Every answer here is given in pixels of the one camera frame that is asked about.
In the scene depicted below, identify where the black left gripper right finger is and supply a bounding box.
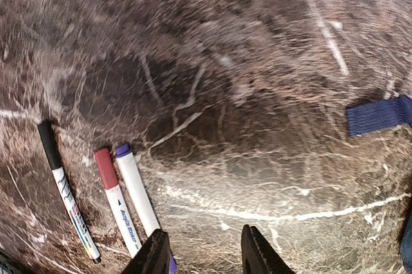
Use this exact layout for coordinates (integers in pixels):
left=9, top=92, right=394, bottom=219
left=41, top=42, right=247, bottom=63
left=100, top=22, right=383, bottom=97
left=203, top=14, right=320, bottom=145
left=241, top=224, right=295, bottom=274

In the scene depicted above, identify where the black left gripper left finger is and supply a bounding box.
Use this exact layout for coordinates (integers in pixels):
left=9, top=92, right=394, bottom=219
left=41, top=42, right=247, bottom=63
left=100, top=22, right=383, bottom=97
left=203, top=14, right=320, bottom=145
left=121, top=229, right=170, bottom=274

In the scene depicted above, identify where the purple tip white marker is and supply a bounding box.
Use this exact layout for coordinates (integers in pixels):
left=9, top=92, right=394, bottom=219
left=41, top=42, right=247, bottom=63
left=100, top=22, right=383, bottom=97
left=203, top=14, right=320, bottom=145
left=116, top=143, right=178, bottom=273

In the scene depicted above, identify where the red cap marker pen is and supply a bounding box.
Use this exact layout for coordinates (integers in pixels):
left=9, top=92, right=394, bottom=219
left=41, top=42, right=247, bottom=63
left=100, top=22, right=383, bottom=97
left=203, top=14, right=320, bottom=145
left=94, top=148, right=142, bottom=258

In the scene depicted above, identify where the black marker pen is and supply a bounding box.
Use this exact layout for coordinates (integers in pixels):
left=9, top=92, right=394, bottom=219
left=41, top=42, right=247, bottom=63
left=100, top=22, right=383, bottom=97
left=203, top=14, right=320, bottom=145
left=37, top=120, right=101, bottom=264

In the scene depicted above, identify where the navy blue student backpack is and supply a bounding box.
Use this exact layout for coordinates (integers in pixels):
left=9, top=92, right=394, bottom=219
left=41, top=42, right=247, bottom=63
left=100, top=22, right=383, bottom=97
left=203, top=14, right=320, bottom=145
left=346, top=95, right=411, bottom=273

